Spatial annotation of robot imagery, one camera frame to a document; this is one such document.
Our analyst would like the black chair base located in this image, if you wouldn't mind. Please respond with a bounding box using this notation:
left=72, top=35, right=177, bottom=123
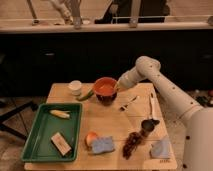
left=0, top=100, right=39, bottom=141

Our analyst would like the blue cloth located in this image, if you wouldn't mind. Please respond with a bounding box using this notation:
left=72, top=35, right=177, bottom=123
left=150, top=136, right=170, bottom=159

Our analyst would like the green vegetable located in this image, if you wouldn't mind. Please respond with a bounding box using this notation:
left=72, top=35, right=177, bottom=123
left=76, top=89, right=94, bottom=101

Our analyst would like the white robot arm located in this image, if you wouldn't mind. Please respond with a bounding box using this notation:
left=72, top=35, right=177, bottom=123
left=117, top=56, right=213, bottom=171

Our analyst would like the blue sponge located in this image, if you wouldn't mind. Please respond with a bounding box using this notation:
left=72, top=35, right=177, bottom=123
left=91, top=137, right=115, bottom=155

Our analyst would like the orange bowl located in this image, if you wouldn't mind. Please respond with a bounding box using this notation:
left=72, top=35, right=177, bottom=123
left=93, top=77, right=117, bottom=96

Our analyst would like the orange fruit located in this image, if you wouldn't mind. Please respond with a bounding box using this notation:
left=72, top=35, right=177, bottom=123
left=85, top=132, right=98, bottom=147

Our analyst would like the green plastic tray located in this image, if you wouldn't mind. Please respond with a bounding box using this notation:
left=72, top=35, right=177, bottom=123
left=22, top=103, right=82, bottom=163

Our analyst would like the white handled knife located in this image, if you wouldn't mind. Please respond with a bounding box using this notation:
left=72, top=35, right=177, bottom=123
left=149, top=93, right=157, bottom=120

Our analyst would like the small white cup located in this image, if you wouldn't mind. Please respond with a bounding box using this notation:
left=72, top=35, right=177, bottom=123
left=68, top=80, right=82, bottom=96

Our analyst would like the wooden block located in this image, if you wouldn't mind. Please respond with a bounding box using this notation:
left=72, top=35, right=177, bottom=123
left=51, top=132, right=72, bottom=156

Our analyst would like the dark metal measuring cup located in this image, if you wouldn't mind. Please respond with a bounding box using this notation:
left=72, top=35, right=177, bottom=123
left=141, top=119, right=160, bottom=135

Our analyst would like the dark brown bowl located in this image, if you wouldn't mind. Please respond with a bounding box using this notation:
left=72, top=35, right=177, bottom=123
left=97, top=94, right=117, bottom=106

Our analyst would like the white railing bar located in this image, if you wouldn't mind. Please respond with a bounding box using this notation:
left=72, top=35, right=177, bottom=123
left=0, top=15, right=213, bottom=34

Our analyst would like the brown grape bunch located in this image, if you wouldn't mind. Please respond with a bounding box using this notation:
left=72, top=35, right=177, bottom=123
left=122, top=132, right=142, bottom=160

